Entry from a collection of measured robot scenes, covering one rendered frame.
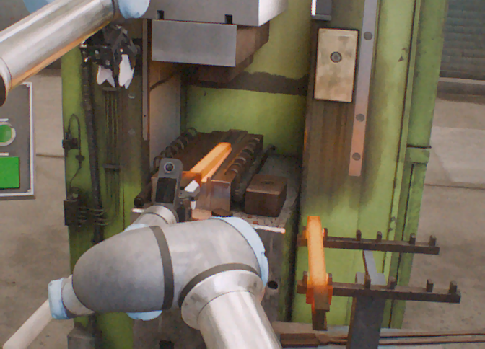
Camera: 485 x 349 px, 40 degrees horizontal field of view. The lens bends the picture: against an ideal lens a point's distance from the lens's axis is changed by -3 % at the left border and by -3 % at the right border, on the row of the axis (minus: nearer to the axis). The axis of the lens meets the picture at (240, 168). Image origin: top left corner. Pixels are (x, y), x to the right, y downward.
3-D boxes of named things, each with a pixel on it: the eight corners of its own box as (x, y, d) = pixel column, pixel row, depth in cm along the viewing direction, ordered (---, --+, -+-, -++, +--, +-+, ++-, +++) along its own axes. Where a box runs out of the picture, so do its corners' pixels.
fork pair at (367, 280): (394, 290, 126) (395, 281, 126) (365, 288, 127) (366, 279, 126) (380, 239, 148) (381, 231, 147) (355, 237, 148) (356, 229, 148)
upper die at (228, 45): (234, 67, 151) (237, 24, 148) (151, 60, 155) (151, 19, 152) (268, 41, 190) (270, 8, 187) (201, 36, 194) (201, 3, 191)
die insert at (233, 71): (228, 83, 163) (229, 58, 161) (198, 80, 165) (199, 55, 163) (252, 62, 191) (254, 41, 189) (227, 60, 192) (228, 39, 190)
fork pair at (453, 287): (456, 293, 126) (457, 285, 125) (427, 292, 126) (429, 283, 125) (433, 242, 147) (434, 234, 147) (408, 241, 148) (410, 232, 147)
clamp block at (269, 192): (278, 218, 161) (280, 192, 159) (243, 213, 162) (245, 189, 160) (286, 200, 172) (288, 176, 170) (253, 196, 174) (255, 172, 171)
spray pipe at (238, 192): (242, 203, 162) (242, 192, 161) (230, 202, 162) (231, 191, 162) (268, 160, 194) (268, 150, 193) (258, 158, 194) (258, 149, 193)
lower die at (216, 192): (229, 212, 163) (230, 179, 160) (151, 202, 167) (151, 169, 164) (262, 159, 202) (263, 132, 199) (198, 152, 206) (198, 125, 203)
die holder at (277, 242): (272, 386, 170) (284, 229, 155) (133, 361, 177) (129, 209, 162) (302, 285, 221) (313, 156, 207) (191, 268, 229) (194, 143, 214)
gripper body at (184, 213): (161, 220, 149) (142, 241, 138) (161, 184, 146) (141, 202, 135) (194, 224, 147) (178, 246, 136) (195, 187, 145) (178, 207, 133)
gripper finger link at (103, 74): (95, 98, 142) (89, 64, 135) (105, 81, 146) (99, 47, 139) (108, 100, 142) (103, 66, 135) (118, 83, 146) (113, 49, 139)
